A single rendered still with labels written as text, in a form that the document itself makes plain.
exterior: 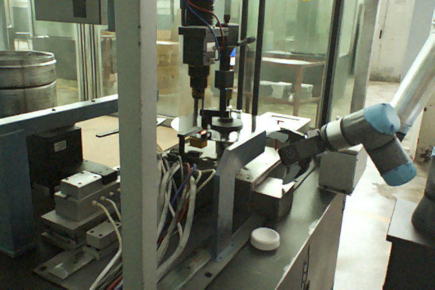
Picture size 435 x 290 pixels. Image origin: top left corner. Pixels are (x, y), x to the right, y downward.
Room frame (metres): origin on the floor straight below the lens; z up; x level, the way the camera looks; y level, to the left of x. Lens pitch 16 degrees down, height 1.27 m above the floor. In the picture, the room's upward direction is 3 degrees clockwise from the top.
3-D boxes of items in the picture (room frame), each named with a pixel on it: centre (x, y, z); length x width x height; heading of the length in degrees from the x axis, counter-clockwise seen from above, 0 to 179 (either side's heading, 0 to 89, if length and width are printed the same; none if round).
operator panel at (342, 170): (1.26, -0.44, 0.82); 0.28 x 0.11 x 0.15; 152
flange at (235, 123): (1.16, -0.02, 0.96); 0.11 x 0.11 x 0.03
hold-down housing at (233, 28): (1.08, -0.01, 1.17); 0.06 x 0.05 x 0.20; 143
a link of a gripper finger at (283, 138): (1.05, -0.17, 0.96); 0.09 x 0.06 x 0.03; 46
